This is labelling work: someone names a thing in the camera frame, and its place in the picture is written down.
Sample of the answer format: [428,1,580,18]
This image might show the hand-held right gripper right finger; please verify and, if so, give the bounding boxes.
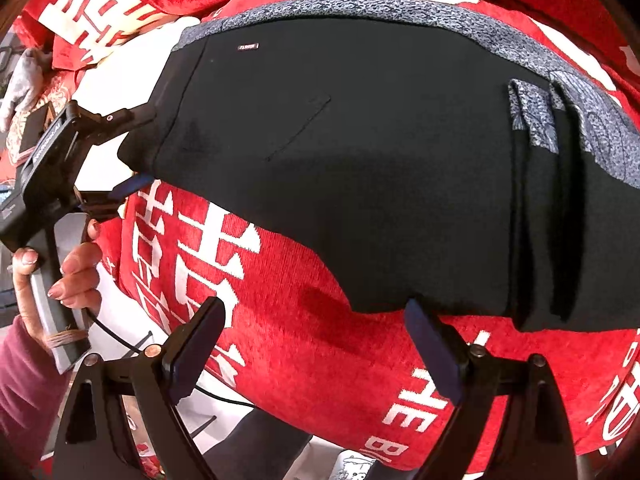
[404,298,578,480]

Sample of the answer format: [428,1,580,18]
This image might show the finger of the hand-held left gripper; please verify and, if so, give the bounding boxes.
[75,102,161,138]
[75,172,156,221]

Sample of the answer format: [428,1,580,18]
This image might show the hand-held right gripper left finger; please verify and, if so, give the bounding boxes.
[52,296,227,480]

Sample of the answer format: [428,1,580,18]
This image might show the black pants with grey floral trim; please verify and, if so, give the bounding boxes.
[119,0,640,335]

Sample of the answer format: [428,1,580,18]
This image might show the person's left forearm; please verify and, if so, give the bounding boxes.
[0,315,73,473]

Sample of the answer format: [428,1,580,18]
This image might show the person's left hand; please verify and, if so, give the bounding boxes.
[11,219,104,348]

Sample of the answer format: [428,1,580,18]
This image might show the red patterned pillow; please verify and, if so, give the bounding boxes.
[5,67,88,166]

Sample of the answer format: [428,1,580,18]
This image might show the grey cloth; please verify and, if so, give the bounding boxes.
[0,49,55,132]

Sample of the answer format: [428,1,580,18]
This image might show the person's legs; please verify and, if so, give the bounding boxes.
[202,405,313,480]

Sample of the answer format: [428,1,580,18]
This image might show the red printed blanket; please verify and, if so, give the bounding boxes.
[92,0,640,472]

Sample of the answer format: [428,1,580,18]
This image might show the black cable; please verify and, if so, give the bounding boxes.
[192,384,258,408]
[87,307,153,358]

